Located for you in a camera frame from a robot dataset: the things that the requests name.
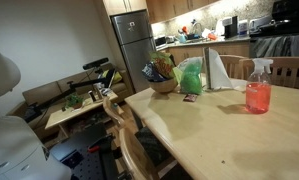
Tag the white countertop appliance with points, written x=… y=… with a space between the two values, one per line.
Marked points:
x=220 y=27

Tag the yellow pillow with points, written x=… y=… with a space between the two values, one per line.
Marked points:
x=115 y=76

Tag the black patterned seat cushion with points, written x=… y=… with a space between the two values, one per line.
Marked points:
x=154 y=146

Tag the wooden kitchen base cabinets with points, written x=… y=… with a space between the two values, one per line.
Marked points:
x=192 y=51

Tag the small potted green plant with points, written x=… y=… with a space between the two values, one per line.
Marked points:
x=74 y=100

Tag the white blue canister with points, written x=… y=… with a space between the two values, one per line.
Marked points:
x=243 y=27

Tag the small orange container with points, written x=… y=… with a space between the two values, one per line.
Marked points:
x=211 y=36

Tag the white upright paper towel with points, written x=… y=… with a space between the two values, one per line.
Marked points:
x=219 y=71

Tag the green chip bag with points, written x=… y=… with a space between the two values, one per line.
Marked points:
x=162 y=65

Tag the black articulated camera boom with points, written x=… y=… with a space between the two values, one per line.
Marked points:
x=75 y=86

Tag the wooden bowl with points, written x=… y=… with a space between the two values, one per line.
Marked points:
x=164 y=86

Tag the light wooden coffee table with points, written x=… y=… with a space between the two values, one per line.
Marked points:
x=65 y=115

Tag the chrome kitchen faucet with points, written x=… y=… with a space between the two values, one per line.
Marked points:
x=197 y=26

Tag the gray striped dish towel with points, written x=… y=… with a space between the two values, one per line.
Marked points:
x=270 y=46

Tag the black frying pan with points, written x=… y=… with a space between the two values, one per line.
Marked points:
x=275 y=26

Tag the spray bottle with red liquid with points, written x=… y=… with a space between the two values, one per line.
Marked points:
x=258 y=95

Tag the dark blue chip bag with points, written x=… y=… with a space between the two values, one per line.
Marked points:
x=152 y=73

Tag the tan sofa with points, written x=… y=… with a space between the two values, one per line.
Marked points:
x=45 y=91

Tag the wooden wall cabinet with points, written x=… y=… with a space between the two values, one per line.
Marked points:
x=122 y=6
x=175 y=8

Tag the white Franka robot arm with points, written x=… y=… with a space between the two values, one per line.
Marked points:
x=12 y=146

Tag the small silver toaster oven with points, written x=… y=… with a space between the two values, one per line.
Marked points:
x=160 y=41

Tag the white dish towel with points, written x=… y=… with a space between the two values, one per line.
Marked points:
x=297 y=45

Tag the stainless steel refrigerator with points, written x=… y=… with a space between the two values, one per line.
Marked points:
x=135 y=50

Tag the clear bag of green contents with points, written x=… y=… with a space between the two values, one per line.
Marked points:
x=191 y=78

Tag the black kitchen stove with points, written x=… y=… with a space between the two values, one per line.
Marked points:
x=289 y=10

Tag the silver kettle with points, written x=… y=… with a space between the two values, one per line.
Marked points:
x=259 y=24

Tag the black coffee maker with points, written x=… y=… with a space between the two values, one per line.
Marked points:
x=231 y=26

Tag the black bar stereo camera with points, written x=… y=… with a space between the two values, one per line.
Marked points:
x=95 y=63

